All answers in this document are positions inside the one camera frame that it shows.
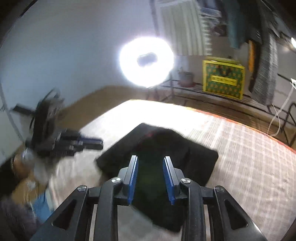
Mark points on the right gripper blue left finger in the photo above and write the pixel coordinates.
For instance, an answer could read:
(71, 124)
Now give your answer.
(125, 183)

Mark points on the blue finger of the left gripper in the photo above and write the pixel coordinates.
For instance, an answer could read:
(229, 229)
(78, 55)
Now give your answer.
(92, 146)
(90, 141)

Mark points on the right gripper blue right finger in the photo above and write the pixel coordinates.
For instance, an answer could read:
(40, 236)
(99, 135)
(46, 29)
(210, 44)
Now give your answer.
(173, 178)

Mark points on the black sweater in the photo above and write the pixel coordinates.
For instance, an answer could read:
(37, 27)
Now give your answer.
(151, 144)

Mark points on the black metal clothes rack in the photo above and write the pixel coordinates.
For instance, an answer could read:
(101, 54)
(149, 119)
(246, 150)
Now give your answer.
(227, 58)

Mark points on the person's left hand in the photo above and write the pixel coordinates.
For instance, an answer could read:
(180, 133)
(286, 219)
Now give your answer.
(28, 162)

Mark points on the plaid bed blanket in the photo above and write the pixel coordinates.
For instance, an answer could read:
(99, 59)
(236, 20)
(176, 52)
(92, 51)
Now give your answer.
(256, 169)

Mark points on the small potted plant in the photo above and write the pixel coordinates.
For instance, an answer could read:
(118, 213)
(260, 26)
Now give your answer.
(186, 78)

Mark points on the yellow green patterned bag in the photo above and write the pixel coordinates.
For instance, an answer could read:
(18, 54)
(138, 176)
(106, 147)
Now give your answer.
(224, 77)

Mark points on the grey plaid hanging coat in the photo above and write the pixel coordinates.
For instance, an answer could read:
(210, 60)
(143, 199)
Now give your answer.
(262, 87)

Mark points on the white clip lamp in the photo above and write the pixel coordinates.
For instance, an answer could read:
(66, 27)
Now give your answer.
(277, 112)

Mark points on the dark green hanging jacket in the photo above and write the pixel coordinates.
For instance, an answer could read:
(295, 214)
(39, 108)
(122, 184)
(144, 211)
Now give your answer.
(238, 27)

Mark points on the ring light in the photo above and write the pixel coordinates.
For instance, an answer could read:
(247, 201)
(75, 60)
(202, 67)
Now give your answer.
(146, 61)

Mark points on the green striped wall tapestry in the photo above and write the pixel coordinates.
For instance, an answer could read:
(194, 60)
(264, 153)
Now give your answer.
(184, 27)

